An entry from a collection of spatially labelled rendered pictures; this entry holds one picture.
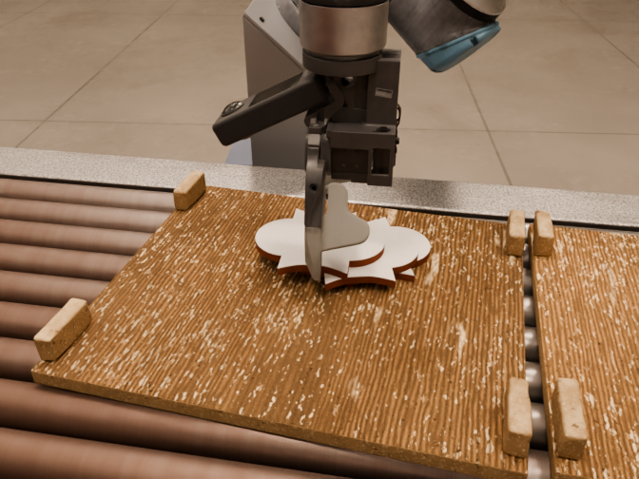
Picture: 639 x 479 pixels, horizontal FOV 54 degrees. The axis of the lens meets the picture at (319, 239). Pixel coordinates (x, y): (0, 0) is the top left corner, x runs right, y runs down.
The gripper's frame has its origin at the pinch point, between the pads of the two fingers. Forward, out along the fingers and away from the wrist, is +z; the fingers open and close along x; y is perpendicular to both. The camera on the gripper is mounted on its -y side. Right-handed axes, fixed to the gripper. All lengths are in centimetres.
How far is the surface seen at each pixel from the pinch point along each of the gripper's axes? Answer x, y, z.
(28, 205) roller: 9.6, -39.0, 4.3
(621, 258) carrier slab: 4.5, 32.2, 2.6
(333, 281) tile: -6.0, 2.1, 0.8
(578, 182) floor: 208, 91, 96
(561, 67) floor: 379, 115, 97
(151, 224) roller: 8.0, -22.0, 4.9
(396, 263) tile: -2.4, 8.1, 0.7
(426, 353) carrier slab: -13.0, 11.2, 2.6
